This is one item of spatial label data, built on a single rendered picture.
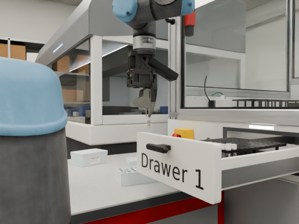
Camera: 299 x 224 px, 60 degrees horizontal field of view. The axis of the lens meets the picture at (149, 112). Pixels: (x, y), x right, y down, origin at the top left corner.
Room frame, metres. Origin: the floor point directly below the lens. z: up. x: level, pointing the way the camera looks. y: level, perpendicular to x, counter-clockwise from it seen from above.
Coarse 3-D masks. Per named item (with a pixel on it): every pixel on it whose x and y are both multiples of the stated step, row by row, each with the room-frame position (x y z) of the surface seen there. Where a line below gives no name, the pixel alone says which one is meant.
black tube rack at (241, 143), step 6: (222, 138) 0.80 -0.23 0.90; (228, 138) 0.80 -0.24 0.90; (234, 138) 0.80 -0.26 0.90; (240, 138) 0.80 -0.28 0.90; (240, 144) 0.66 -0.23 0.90; (246, 144) 0.66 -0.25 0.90; (252, 144) 0.66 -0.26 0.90; (258, 144) 0.66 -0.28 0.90; (264, 144) 0.67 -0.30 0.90; (270, 144) 0.66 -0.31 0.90; (276, 144) 0.66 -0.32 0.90; (282, 144) 0.67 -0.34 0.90; (234, 150) 0.57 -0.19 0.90; (240, 150) 0.58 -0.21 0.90; (246, 150) 0.59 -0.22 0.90; (252, 150) 0.61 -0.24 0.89; (258, 150) 0.75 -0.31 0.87
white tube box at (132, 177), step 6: (120, 168) 0.85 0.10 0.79; (126, 168) 0.85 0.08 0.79; (132, 168) 0.84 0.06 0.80; (120, 174) 0.78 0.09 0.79; (126, 174) 0.77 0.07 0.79; (132, 174) 0.78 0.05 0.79; (138, 174) 0.79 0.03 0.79; (120, 180) 0.78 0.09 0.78; (126, 180) 0.77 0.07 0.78; (132, 180) 0.78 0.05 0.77; (138, 180) 0.79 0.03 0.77; (144, 180) 0.79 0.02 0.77; (150, 180) 0.80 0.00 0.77; (156, 180) 0.81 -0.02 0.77
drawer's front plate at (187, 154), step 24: (144, 144) 0.67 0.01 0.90; (168, 144) 0.58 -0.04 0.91; (192, 144) 0.51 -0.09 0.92; (216, 144) 0.47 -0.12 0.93; (144, 168) 0.67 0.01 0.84; (168, 168) 0.58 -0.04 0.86; (192, 168) 0.51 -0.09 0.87; (216, 168) 0.46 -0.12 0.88; (192, 192) 0.51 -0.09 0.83; (216, 192) 0.46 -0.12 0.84
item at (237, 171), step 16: (288, 144) 0.71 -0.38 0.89; (224, 160) 0.50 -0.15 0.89; (240, 160) 0.53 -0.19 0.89; (256, 160) 0.55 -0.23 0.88; (272, 160) 0.58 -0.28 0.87; (288, 160) 0.61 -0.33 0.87; (224, 176) 0.50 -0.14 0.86; (240, 176) 0.52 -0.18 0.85; (256, 176) 0.55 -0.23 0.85; (272, 176) 0.58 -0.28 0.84
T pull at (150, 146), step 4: (148, 144) 0.59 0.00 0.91; (152, 144) 0.58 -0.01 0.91; (160, 144) 0.58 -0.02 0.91; (164, 144) 0.58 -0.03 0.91; (148, 148) 0.59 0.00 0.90; (152, 148) 0.57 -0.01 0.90; (156, 148) 0.56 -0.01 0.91; (160, 148) 0.55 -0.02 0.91; (164, 148) 0.54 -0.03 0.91; (168, 148) 0.57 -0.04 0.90; (160, 152) 0.55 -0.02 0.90; (164, 152) 0.54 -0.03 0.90
